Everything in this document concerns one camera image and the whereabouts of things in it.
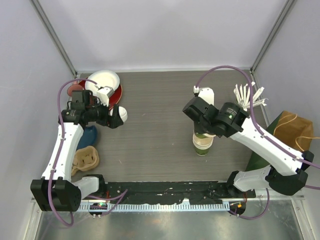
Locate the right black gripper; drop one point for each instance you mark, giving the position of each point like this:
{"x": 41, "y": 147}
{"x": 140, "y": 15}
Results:
{"x": 197, "y": 129}

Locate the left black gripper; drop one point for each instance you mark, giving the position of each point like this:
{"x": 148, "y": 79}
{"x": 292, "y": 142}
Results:
{"x": 115, "y": 120}

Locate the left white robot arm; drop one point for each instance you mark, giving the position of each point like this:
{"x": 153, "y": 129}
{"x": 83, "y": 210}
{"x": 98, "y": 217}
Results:
{"x": 55, "y": 191}

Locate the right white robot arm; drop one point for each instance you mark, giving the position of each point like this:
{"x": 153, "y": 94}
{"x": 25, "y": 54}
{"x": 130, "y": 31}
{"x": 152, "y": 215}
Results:
{"x": 284, "y": 172}

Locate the green paper cup stack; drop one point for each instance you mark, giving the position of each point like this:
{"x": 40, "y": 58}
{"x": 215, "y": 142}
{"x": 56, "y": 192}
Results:
{"x": 202, "y": 143}

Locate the red round plate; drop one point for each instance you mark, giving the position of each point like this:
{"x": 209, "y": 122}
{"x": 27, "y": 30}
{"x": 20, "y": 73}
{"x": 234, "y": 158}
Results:
{"x": 115, "y": 97}

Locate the blue leaf-shaped dish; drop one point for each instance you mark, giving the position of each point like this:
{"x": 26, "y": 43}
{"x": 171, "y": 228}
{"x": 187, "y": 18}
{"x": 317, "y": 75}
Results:
{"x": 89, "y": 137}

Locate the cup of wrapped straws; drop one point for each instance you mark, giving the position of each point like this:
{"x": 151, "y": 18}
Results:
{"x": 242, "y": 97}

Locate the white paper plate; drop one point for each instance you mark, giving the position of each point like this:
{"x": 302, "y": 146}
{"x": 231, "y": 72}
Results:
{"x": 103, "y": 78}

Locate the cardboard cup carrier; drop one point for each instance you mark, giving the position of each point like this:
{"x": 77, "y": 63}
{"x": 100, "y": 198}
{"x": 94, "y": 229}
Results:
{"x": 85, "y": 159}

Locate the pink floral mug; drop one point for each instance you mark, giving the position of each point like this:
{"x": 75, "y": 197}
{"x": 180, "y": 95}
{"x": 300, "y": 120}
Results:
{"x": 74, "y": 87}

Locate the brown paper bag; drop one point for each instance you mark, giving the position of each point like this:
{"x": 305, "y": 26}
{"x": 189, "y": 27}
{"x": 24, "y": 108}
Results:
{"x": 295, "y": 131}

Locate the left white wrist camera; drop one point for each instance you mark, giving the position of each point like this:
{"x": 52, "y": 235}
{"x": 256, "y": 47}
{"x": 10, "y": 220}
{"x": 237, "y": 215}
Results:
{"x": 104, "y": 94}

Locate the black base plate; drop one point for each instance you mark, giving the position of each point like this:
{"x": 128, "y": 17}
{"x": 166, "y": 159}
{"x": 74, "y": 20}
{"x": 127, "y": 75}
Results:
{"x": 171, "y": 192}

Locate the white slotted cable duct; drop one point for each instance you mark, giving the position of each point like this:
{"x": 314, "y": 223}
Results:
{"x": 183, "y": 207}

